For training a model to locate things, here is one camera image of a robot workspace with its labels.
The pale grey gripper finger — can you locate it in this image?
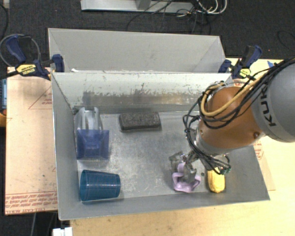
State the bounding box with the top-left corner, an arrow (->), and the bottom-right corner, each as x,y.
169,151 -> 186,172
182,167 -> 197,182

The lilac soft toy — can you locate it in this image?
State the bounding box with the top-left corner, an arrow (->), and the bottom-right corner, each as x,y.
172,162 -> 203,193

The yellow rounded block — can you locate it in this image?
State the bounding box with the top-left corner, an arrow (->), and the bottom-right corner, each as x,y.
206,169 -> 226,194

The grey metal bin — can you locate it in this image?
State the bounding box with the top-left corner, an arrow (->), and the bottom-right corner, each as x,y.
48,28 -> 271,221

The dark green flat block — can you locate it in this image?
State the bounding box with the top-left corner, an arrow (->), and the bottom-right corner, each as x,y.
118,112 -> 162,133

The blue plastic cup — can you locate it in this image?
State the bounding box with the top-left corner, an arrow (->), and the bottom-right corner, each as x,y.
79,169 -> 121,202

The clear bottle with blue base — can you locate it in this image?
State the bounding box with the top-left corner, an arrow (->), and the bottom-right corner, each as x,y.
74,106 -> 111,160

